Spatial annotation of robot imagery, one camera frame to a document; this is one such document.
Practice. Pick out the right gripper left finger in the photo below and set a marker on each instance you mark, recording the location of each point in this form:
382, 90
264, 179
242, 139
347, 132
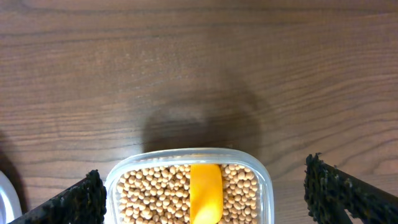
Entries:
82, 203

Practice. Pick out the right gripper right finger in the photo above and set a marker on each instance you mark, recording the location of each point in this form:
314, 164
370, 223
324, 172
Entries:
333, 196

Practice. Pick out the yellow measuring scoop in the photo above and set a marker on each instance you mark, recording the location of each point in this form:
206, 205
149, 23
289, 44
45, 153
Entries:
206, 194

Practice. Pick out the white digital kitchen scale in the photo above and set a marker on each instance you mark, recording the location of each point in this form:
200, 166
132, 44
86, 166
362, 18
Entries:
9, 201

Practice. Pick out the soybeans pile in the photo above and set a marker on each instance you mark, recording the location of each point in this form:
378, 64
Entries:
162, 195

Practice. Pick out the clear plastic container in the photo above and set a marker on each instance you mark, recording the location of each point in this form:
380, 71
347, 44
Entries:
204, 155

